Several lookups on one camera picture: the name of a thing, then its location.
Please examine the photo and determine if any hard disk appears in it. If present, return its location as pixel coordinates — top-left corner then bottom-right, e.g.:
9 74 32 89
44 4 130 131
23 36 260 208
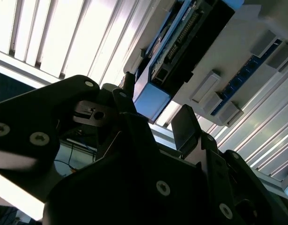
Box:
132 0 245 125

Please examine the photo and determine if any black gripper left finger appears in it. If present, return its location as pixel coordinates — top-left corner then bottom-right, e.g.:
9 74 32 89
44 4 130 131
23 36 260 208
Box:
0 71 177 207

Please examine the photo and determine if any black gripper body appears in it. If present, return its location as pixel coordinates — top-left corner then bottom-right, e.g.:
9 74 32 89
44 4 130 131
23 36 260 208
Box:
42 147 221 225

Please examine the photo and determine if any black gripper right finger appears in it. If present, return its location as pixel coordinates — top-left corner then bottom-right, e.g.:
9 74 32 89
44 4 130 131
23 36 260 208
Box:
171 104 284 225

